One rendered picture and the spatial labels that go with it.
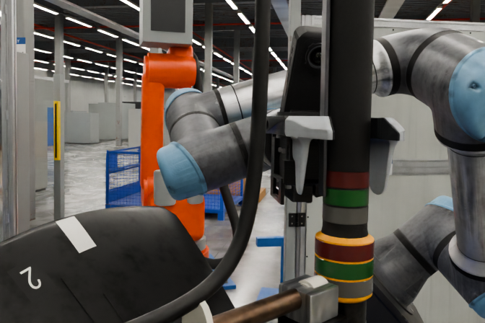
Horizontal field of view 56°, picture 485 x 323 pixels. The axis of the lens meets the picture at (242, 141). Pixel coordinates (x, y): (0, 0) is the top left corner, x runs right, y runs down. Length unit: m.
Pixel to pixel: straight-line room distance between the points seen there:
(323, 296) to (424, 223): 0.73
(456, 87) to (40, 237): 0.52
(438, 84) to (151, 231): 0.45
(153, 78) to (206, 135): 3.62
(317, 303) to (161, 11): 3.93
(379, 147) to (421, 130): 2.04
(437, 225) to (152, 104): 3.47
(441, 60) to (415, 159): 1.72
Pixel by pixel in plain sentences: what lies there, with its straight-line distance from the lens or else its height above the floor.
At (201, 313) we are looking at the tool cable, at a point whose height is 1.40.
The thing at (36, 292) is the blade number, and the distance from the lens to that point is 0.34.
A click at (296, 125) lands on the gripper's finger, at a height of 1.51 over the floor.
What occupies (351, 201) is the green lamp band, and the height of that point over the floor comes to 1.45.
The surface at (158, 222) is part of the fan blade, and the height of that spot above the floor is 1.41.
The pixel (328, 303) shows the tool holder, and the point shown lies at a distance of 0.33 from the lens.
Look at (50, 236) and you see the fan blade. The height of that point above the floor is 1.42.
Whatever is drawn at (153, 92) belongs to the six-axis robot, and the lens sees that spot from 4.23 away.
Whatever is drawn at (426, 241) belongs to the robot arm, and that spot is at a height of 1.26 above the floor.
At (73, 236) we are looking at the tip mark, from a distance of 0.37.
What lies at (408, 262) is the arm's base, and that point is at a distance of 1.03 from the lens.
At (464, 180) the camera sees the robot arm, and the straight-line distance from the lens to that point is 0.78.
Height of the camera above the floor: 1.51
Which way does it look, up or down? 3 degrees down
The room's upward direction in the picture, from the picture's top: 1 degrees clockwise
